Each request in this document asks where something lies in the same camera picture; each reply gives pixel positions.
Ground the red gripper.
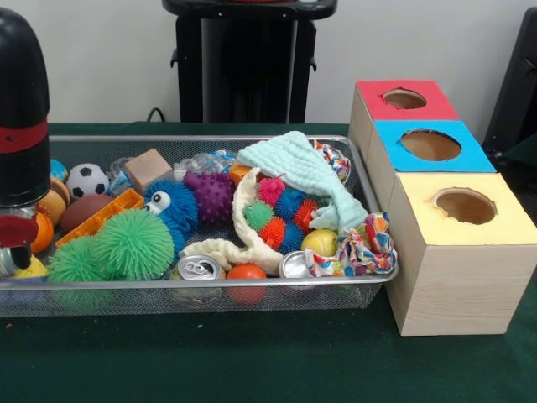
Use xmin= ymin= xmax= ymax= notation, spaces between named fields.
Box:
xmin=0 ymin=213 xmax=39 ymax=250

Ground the mint green cloth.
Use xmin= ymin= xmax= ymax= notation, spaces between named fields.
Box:
xmin=237 ymin=130 xmax=370 ymax=236

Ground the colourful polka-dot cloth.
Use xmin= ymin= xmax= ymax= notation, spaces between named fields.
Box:
xmin=309 ymin=212 xmax=400 ymax=279

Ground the wooden box with three holes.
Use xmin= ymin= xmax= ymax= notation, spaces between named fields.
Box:
xmin=348 ymin=80 xmax=537 ymax=337

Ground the green spiky googly-eyed toy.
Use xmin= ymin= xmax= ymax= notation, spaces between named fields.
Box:
xmin=46 ymin=237 xmax=100 ymax=284

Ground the brown toy football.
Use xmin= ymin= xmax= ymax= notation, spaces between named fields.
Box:
xmin=60 ymin=195 xmax=114 ymax=233

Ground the small soccer ball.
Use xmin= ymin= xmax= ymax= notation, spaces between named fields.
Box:
xmin=65 ymin=163 xmax=110 ymax=201

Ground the orange plastic toy piece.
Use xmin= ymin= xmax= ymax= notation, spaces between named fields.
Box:
xmin=57 ymin=188 xmax=144 ymax=249

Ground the large green spiky ball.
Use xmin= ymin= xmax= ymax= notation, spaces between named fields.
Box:
xmin=95 ymin=208 xmax=175 ymax=282

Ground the brown wooden cube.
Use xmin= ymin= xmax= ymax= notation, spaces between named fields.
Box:
xmin=126 ymin=149 xmax=175 ymax=192

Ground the blue furry googly-eyed toy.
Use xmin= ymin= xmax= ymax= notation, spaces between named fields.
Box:
xmin=143 ymin=181 xmax=201 ymax=257

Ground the purple spiky toy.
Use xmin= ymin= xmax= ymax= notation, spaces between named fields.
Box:
xmin=185 ymin=170 xmax=237 ymax=224

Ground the green cloth table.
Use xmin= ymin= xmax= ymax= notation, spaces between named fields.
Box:
xmin=0 ymin=122 xmax=537 ymax=403

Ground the black floor stand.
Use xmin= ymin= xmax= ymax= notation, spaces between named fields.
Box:
xmin=485 ymin=7 xmax=537 ymax=169

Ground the wire mesh bin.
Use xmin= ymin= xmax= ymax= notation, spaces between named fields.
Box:
xmin=0 ymin=134 xmax=402 ymax=317

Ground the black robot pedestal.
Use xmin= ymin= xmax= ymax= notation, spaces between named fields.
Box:
xmin=162 ymin=0 xmax=341 ymax=124

